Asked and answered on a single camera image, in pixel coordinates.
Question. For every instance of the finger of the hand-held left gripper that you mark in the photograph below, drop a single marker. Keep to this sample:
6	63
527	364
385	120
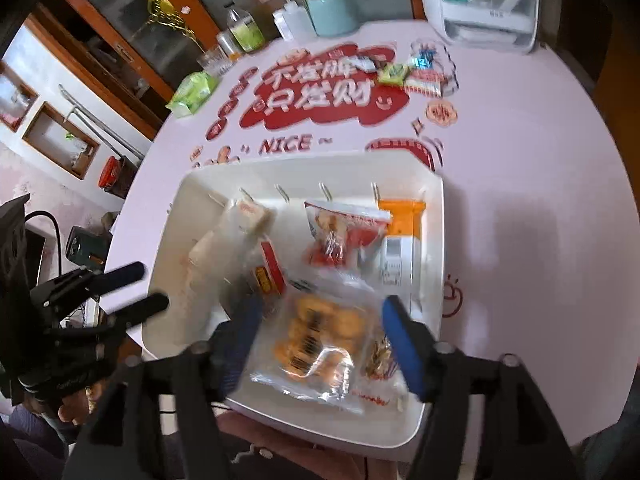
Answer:
145	310
125	274

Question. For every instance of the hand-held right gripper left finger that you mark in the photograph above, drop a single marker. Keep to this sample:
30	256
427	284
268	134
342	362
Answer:
242	340

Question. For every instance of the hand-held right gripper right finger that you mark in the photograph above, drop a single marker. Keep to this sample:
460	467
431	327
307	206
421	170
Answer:
405	345

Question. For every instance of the clear walnut candy packet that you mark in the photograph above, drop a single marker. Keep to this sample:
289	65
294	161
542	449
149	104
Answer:
380	360

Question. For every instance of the large pale biscuit packet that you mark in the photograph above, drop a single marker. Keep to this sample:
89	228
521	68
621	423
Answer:
315	340

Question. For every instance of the red label snack packet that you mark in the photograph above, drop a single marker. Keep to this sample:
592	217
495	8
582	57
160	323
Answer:
270	272

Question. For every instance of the clear cracker packet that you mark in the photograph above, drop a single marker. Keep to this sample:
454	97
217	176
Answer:
247	219
205	255

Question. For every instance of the orange and white snack packet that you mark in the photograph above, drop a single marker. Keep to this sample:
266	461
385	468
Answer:
400	222

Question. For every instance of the white plastic tray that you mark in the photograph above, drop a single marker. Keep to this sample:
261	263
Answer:
210	185

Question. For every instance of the red pastry packet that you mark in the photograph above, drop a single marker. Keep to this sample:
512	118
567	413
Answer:
340	235

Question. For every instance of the person's left hand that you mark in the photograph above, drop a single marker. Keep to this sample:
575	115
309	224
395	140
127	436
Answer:
75	407

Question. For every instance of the dark handheld device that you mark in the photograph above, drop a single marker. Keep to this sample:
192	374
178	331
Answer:
87	247

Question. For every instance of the red box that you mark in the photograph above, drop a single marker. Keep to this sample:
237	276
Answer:
112	174

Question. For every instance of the grey metal pole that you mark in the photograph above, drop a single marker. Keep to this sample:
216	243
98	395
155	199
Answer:
100	122

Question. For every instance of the wooden glass door cabinet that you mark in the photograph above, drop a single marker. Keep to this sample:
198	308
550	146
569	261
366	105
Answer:
150	100

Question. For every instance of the green tissue pack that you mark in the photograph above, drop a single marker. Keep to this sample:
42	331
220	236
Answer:
192	92

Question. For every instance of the clear glass cup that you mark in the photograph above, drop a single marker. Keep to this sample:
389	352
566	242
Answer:
215	61

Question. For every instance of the red and white snack packet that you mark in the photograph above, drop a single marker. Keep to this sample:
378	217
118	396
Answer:
425	84

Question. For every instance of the green label glass bottle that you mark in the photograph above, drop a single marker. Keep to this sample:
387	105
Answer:
246	32

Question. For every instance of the small green snack packet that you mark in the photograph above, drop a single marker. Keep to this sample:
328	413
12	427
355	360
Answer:
394	74

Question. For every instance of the gold flower ornament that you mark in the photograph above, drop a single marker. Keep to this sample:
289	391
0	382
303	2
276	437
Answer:
160	5

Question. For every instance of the small white snack packet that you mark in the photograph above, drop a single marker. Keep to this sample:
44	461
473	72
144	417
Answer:
366	66

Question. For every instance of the small blue snack packet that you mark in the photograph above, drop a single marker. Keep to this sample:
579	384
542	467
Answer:
422	60

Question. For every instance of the white squeeze bottle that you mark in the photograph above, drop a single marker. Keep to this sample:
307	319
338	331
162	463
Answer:
290	20

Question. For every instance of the teal canister with brown lid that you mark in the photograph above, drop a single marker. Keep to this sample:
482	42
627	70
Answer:
331	12

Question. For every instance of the white countertop appliance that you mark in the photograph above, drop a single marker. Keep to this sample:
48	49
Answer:
435	5

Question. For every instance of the wooden wall niche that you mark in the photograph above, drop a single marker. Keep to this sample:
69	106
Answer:
15	100
60	140

